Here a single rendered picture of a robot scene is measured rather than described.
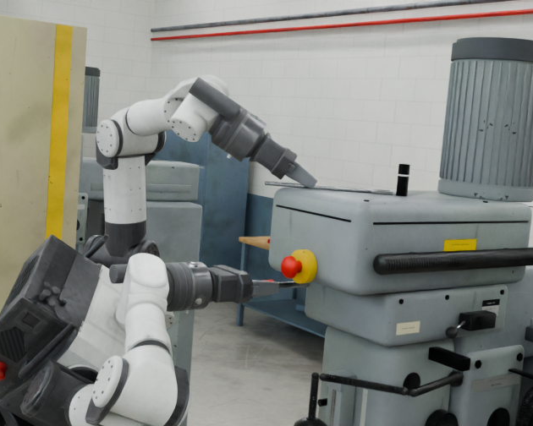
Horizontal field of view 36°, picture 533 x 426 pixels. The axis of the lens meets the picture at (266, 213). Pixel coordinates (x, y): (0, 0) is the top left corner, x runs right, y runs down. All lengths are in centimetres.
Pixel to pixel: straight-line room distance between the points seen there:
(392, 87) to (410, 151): 64
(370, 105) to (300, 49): 125
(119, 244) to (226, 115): 44
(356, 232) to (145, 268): 36
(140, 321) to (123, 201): 50
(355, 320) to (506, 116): 51
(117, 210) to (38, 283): 28
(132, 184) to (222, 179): 714
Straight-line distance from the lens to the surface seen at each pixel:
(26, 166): 301
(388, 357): 152
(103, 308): 164
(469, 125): 169
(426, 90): 732
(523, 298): 175
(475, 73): 169
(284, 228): 151
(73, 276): 164
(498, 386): 174
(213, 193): 884
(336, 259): 140
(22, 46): 300
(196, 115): 150
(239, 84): 954
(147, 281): 137
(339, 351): 161
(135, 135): 172
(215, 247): 896
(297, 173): 154
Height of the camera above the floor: 201
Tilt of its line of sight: 6 degrees down
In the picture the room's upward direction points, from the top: 5 degrees clockwise
